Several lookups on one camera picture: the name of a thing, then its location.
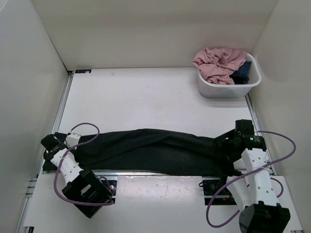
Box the black denim trousers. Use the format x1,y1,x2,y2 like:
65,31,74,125
42,128,234,177

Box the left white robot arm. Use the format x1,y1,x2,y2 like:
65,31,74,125
41,134,114,218

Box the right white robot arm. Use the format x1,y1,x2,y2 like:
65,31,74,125
216,119,291,233

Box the white plastic laundry tub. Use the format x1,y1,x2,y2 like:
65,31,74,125
197,53,262,99

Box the dark blue garment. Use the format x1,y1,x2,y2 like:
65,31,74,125
230,61,252,84

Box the pink garment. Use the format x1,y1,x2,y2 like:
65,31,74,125
192,48,247,85

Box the small blue label sticker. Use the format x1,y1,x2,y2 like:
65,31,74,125
75,69,92,74

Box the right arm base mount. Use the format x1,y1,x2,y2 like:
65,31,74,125
199,177,236,206

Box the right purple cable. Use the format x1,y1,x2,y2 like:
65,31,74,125
205,130,297,228

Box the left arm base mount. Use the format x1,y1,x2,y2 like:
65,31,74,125
97,174,118,203

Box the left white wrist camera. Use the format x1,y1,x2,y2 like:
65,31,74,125
65,133,81,148

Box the aluminium table frame rail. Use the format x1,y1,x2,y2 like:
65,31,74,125
14,70,304,233

